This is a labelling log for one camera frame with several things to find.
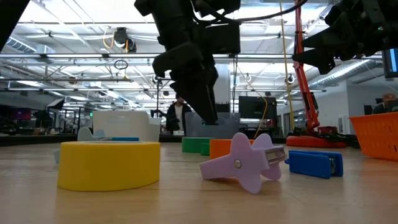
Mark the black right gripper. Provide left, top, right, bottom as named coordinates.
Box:
left=292, top=0, right=398, bottom=75

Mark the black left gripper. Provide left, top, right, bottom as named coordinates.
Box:
left=152, top=15, right=219, bottom=125

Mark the green tape roll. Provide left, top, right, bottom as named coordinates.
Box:
left=182, top=137, right=215, bottom=156

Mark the orange tape roll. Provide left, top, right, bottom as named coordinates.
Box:
left=210, top=139, right=255, bottom=161

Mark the blue mini stapler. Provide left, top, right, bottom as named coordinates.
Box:
left=284, top=150, right=344, bottom=180

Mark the silver binder clip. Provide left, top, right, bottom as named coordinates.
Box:
left=76, top=127, right=112, bottom=142

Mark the yellow tape roll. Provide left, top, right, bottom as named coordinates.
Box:
left=57, top=141, right=161, bottom=192

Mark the white building column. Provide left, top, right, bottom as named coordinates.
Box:
left=214, top=63, right=231, bottom=105

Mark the person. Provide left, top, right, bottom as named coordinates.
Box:
left=372, top=93, right=398, bottom=114
left=165, top=94, right=193, bottom=135

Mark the grey plastic bin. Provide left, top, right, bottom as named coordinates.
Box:
left=185, top=111, right=241, bottom=140

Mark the computer monitor with blue screen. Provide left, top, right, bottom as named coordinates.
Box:
left=381, top=48, right=398, bottom=78

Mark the black background screen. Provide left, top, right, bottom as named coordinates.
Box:
left=238, top=95, right=278, bottom=121

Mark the white plastic bin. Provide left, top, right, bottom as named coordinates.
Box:
left=92, top=111, right=162, bottom=143

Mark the red desk lamp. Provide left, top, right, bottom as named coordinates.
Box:
left=285, top=0, right=348, bottom=149

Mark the silver clip near yellow roll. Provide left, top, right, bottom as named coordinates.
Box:
left=199, top=133, right=287, bottom=195

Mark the orange mesh basket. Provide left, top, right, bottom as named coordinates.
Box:
left=348, top=112, right=398, bottom=162

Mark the yellow hanging cord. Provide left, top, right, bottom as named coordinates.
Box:
left=278, top=0, right=295, bottom=131

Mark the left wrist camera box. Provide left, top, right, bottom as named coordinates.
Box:
left=214, top=21, right=242, bottom=55

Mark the black ceiling cable reel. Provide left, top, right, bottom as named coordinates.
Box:
left=113, top=27, right=137, bottom=54

